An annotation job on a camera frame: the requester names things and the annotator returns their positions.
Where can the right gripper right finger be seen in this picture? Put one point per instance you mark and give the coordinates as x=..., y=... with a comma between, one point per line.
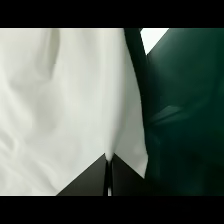
x=125, y=180

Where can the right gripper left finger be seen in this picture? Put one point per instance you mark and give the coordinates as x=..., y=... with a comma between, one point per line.
x=90, y=181

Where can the white garment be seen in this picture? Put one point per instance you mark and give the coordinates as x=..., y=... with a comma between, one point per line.
x=66, y=110

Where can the dark green garment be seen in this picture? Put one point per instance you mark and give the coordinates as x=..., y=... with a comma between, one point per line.
x=186, y=126

